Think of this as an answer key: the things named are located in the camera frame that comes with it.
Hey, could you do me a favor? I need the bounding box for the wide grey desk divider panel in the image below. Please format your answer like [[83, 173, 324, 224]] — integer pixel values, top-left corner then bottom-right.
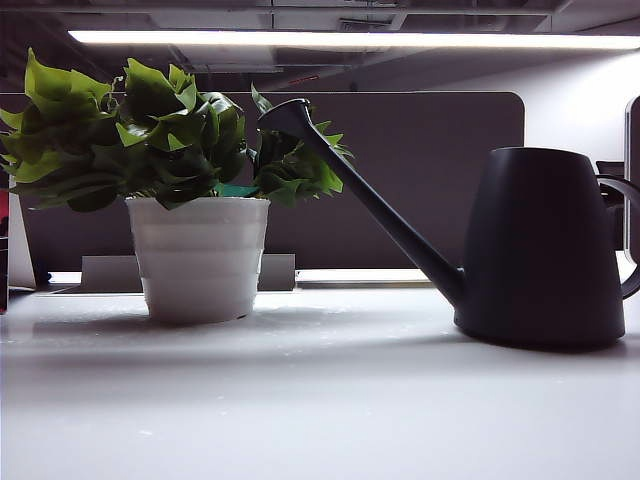
[[0, 91, 526, 271]]

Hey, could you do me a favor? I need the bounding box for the red and black object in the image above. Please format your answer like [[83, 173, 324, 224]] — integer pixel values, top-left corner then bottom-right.
[[0, 187, 10, 315]]

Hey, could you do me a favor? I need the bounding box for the black mesh office chair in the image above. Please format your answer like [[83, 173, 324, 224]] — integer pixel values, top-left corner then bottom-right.
[[595, 159, 626, 202]]

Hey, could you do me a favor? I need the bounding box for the grey divider panel white rim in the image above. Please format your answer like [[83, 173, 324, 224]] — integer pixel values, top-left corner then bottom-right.
[[623, 93, 640, 262]]

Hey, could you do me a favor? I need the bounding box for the green plant in white pot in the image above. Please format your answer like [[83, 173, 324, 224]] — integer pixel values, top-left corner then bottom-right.
[[0, 47, 357, 324]]

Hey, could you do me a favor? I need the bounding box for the teal plant label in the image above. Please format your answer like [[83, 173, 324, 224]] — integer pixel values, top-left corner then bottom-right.
[[214, 182, 259, 199]]

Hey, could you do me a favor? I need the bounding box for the dark grey watering can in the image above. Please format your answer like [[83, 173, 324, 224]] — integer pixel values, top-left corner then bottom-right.
[[257, 98, 640, 351]]

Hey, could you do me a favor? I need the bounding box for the long ceiling light strip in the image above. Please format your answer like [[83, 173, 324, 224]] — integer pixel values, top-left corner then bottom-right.
[[67, 28, 640, 51]]

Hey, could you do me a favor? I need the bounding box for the white upright board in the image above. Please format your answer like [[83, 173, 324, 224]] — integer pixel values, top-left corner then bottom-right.
[[8, 174, 37, 290]]

